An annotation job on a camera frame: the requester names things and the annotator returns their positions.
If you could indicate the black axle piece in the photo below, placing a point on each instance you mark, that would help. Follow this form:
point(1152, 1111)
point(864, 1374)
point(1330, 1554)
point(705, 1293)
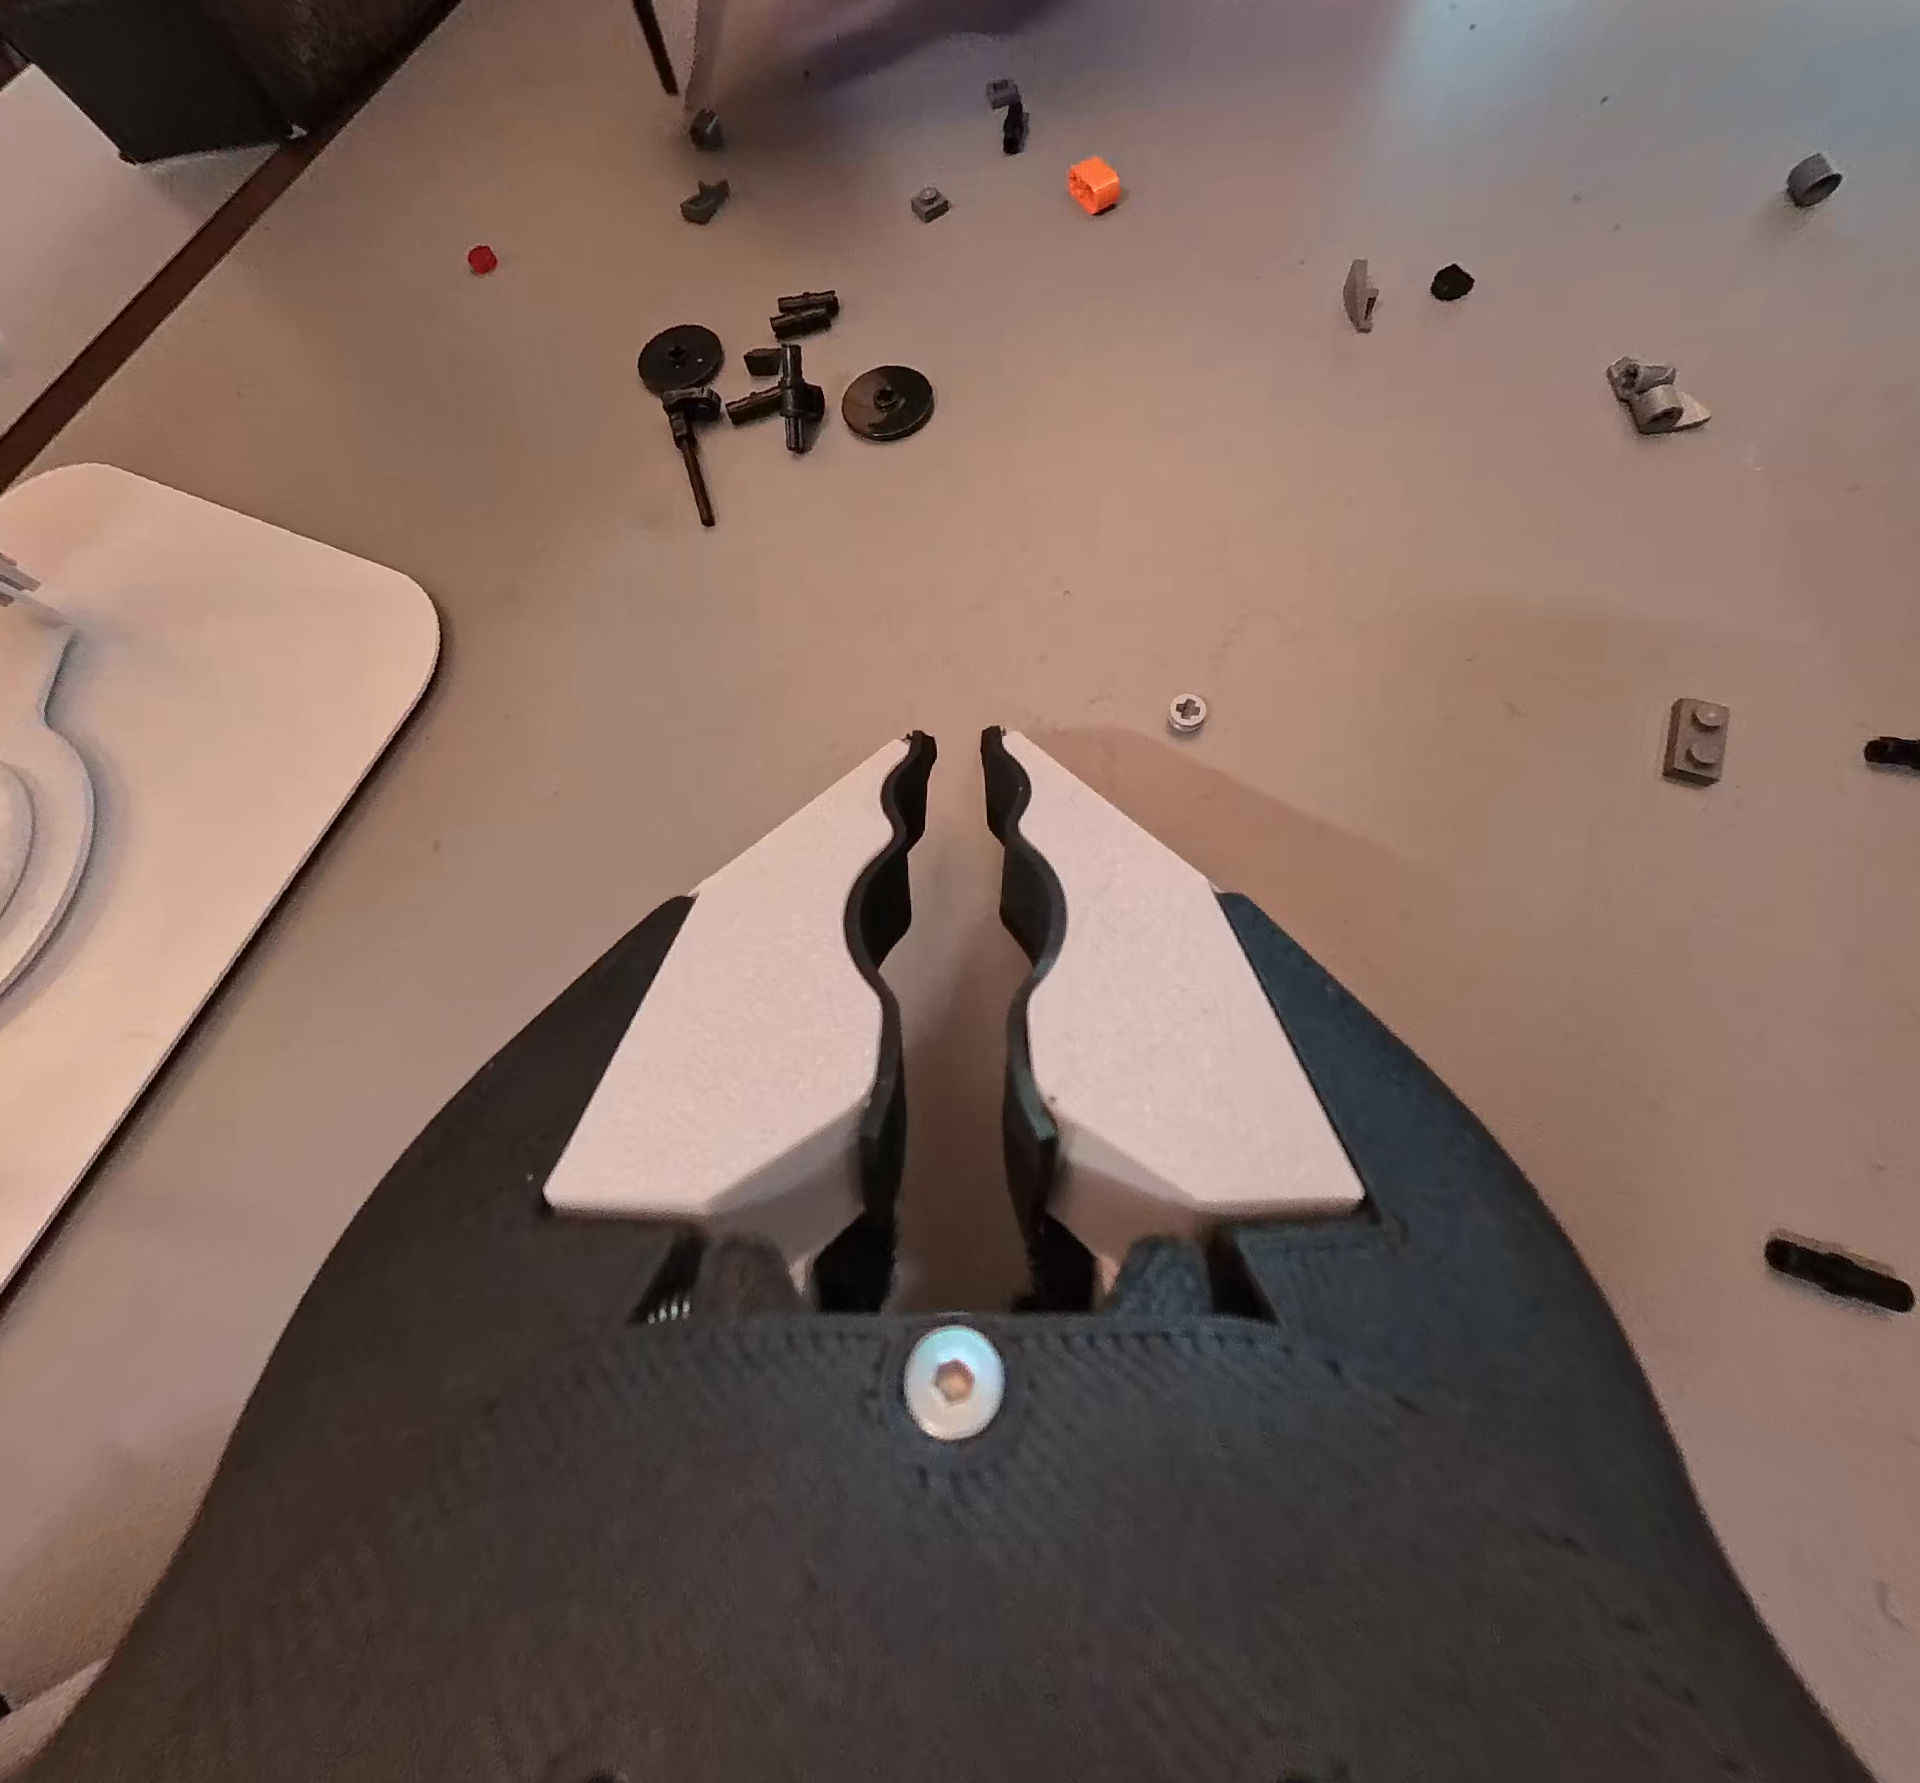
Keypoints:
point(693, 457)

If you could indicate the white stand base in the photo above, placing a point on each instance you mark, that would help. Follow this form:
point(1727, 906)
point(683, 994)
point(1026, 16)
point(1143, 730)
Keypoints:
point(223, 702)

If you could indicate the small black brick piece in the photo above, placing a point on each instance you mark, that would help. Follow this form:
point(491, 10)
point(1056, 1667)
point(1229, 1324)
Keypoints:
point(810, 304)
point(799, 394)
point(1449, 281)
point(765, 361)

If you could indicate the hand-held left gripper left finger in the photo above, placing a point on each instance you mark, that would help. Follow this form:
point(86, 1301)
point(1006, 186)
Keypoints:
point(719, 1063)

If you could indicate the small orange brick piece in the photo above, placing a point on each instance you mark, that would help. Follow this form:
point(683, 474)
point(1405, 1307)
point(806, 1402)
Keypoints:
point(1095, 183)

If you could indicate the small white brick piece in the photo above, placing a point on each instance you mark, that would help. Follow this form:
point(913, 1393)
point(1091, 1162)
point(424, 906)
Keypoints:
point(1187, 713)

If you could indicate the grey two-stud plate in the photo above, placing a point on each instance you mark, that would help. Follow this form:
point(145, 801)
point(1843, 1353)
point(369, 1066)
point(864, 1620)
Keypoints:
point(1695, 740)

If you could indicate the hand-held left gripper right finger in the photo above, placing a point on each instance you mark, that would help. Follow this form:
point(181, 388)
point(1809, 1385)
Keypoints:
point(1199, 1063)

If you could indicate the black round brick piece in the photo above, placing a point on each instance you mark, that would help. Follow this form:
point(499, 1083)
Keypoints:
point(679, 357)
point(888, 402)

